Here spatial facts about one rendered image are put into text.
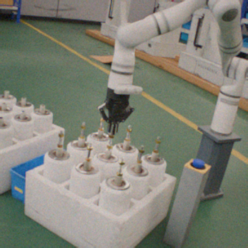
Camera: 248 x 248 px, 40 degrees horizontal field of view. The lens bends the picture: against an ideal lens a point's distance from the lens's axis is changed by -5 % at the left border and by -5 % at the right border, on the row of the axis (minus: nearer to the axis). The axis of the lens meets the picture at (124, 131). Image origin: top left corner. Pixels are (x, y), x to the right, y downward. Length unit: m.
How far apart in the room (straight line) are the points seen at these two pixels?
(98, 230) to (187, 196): 0.31
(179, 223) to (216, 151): 0.42
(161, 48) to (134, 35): 3.52
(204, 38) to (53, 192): 3.12
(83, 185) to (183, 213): 0.35
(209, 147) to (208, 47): 2.56
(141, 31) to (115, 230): 0.59
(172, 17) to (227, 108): 0.55
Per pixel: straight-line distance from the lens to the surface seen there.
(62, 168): 1.16
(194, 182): 1.14
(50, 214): 1.21
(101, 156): 1.21
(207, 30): 4.01
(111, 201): 1.05
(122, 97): 1.10
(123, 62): 1.08
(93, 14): 7.99
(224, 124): 1.50
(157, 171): 1.24
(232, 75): 1.47
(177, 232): 1.25
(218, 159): 1.54
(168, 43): 4.61
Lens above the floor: 0.79
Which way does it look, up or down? 22 degrees down
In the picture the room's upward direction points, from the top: 10 degrees clockwise
